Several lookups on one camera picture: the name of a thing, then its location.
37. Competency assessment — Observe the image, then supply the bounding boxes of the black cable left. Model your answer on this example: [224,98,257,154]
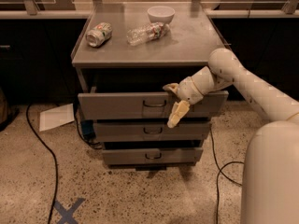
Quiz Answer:
[25,103,60,224]

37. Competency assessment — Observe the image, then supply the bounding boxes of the grey metal drawer cabinet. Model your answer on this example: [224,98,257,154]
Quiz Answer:
[72,3,223,167]

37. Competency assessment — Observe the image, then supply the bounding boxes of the grey middle drawer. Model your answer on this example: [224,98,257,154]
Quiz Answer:
[93,121,210,142]

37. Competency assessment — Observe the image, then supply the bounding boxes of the black cable right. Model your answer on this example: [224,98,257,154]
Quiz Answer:
[209,128,246,224]

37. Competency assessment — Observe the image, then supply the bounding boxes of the grey bottom drawer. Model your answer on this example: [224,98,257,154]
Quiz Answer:
[102,147,203,165]

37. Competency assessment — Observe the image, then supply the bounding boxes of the grey top drawer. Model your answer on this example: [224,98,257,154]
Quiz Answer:
[78,91,228,120]

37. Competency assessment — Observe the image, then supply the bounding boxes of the clear plastic water bottle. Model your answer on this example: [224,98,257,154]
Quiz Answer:
[126,22,170,46]

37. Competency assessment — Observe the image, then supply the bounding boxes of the grey drawer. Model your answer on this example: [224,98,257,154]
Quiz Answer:
[102,147,203,165]
[93,121,210,142]
[78,91,228,120]

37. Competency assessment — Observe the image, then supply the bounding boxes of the blue tape cross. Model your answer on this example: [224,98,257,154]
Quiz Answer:
[54,198,85,224]

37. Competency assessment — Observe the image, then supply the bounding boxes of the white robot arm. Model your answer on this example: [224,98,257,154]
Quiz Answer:
[164,48,299,224]

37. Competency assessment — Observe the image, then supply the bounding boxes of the black cable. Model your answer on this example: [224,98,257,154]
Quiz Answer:
[209,128,246,224]
[25,103,60,224]

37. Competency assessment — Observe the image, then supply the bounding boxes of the white bowl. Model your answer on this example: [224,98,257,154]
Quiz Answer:
[147,6,176,24]

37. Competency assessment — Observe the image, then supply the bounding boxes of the crushed soda can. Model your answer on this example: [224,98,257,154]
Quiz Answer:
[85,22,112,48]

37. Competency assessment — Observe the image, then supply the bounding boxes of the white paper sheet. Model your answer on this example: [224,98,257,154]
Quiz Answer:
[39,104,75,132]

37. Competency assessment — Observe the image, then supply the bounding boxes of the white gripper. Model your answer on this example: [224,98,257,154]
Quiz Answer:
[163,77,203,128]

